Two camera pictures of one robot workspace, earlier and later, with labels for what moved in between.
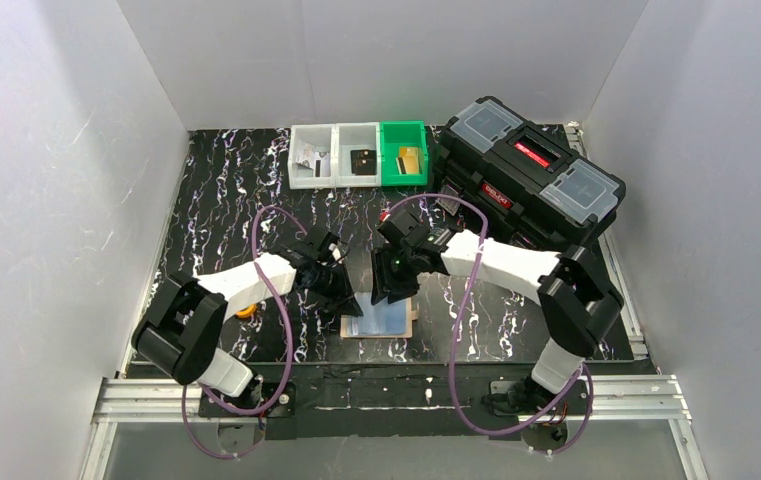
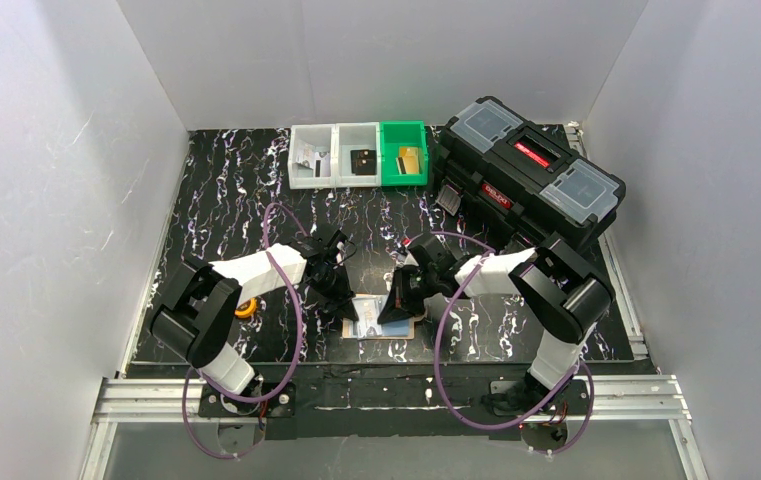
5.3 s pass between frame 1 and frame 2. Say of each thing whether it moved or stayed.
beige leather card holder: stayed
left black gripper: stayed
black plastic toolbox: stayed
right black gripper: moved
